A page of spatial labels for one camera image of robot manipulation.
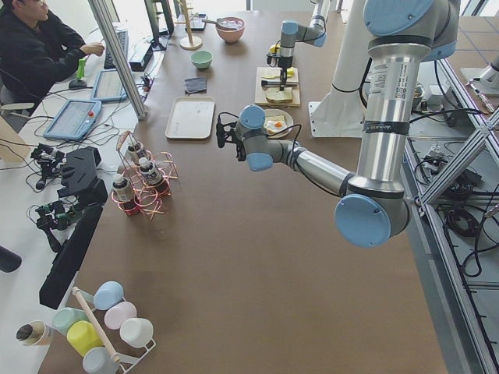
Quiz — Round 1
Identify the white wire cup rack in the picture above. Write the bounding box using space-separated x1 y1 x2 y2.
83 292 157 373

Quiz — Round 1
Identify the white cup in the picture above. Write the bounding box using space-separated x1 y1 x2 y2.
119 317 154 348

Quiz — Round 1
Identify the grey-blue cup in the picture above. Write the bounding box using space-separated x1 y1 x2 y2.
83 347 119 374

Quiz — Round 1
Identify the wooden mug tree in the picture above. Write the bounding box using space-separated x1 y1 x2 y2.
175 0 203 51

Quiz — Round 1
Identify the metal ice scoop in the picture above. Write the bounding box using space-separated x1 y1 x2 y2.
201 18 238 30

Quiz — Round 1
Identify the wooden cutting board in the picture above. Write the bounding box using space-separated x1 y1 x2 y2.
254 67 300 107

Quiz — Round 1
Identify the fried egg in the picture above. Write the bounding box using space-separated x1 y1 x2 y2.
264 120 288 134

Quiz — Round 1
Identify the plain bread slice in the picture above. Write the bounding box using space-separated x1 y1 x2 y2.
265 87 293 104

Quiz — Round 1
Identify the steel muddler black tip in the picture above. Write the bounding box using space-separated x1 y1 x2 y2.
260 79 299 87

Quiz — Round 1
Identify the seated person black jacket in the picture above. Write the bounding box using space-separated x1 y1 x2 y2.
1 1 104 105

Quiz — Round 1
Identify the bread slice under egg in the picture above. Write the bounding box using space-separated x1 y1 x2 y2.
264 115 287 124

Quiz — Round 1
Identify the blue teach pendant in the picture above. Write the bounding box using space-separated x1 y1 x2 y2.
90 69 127 103
43 100 102 140

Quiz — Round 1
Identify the wooden rack handle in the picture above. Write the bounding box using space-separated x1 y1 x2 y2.
72 287 120 362

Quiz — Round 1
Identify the pink ice bowl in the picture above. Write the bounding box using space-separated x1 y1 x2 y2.
215 16 246 43

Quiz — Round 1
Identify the green cup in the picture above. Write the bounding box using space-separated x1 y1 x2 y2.
52 307 88 336

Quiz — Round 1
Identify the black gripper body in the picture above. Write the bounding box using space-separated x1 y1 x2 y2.
278 56 293 78
234 139 246 161

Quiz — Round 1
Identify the white pedestal column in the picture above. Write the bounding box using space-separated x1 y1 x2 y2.
309 0 371 137

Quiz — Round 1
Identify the dark drink bottle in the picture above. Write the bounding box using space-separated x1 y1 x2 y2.
139 157 162 186
126 143 147 165
112 174 130 203

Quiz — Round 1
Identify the green bowl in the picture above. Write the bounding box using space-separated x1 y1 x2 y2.
190 51 213 69

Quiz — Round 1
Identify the black keyboard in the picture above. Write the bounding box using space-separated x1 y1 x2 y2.
103 30 130 70

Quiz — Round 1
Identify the yellow lemon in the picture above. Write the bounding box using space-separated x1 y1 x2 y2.
269 44 280 55

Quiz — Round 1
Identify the aluminium frame post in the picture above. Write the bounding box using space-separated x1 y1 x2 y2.
87 0 147 120

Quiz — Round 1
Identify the yellow plastic knife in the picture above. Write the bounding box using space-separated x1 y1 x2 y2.
261 73 280 79

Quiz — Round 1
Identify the yellow cup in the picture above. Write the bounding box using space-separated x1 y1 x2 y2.
66 320 104 357

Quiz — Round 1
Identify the copper wire bottle rack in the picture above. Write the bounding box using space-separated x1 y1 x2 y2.
111 130 179 217

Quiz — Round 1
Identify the grey folded cloth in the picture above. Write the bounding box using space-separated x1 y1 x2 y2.
184 76 207 94

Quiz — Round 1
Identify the pink cup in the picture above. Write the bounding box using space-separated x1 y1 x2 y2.
104 301 137 330

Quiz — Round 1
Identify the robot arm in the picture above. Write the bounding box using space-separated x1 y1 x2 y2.
277 0 332 90
217 1 460 248

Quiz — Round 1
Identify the white plate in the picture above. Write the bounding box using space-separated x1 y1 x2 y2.
264 108 294 139

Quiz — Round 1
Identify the cream rabbit tray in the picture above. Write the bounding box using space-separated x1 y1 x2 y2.
165 97 215 139

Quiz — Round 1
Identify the blue cup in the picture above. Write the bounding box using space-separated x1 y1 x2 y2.
94 280 124 310

